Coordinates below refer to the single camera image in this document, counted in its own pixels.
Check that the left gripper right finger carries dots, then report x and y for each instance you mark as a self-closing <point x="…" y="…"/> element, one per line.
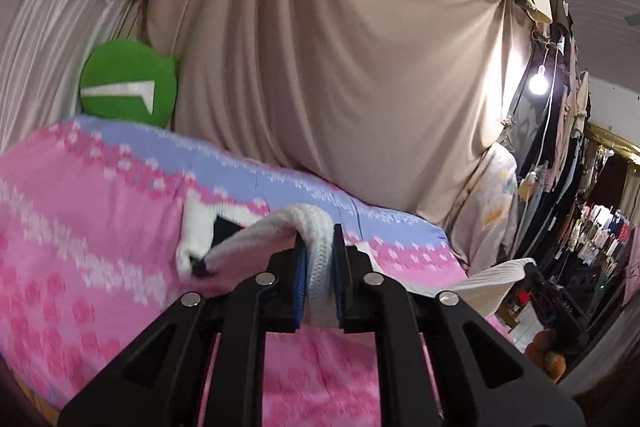
<point x="439" y="362"/>

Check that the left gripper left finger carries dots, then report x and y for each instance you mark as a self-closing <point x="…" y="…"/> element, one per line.
<point x="200" y="362"/>

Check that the white red black knit sweater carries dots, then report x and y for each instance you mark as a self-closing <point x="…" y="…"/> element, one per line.
<point x="221" y="245"/>

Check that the brown plush toy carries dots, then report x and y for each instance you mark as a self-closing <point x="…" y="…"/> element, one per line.
<point x="540" y="352"/>

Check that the floral cream hanging cloth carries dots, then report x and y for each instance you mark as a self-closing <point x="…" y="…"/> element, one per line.
<point x="481" y="224"/>

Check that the pink floral bed sheet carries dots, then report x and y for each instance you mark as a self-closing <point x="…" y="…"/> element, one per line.
<point x="91" y="220"/>

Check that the glowing light bulb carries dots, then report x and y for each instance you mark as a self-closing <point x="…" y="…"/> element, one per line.
<point x="538" y="83"/>

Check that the green round plush pillow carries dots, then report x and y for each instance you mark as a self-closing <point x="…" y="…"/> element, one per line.
<point x="127" y="80"/>

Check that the beige draped curtain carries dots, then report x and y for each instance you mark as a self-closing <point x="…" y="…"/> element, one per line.
<point x="394" y="101"/>

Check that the white satin curtain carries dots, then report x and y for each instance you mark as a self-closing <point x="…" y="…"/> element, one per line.
<point x="44" y="45"/>

